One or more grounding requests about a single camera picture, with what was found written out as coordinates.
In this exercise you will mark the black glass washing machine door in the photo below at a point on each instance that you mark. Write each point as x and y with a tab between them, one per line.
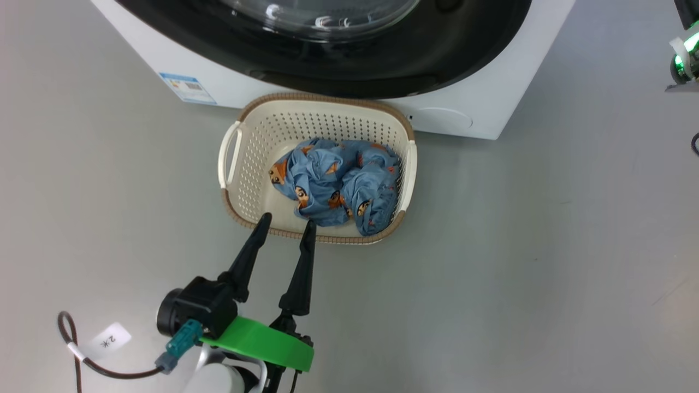
437	49

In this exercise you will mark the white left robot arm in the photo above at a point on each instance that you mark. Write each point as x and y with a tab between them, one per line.
218	379

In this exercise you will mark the white front-load washing machine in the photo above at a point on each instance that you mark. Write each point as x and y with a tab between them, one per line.
480	93

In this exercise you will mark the blue energy label sticker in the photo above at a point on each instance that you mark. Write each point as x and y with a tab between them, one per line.
188	87

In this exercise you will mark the blue cartoon print garment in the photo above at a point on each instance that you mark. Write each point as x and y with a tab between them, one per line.
377	191
311	174

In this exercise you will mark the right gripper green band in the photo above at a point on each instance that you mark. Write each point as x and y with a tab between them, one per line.
687	63

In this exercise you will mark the cream laundry basket brown rim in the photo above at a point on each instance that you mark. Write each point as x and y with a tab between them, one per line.
262	142

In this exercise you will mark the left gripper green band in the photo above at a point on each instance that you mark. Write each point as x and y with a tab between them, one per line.
262	341

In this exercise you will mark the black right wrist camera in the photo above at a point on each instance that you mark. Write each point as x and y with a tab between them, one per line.
689	11

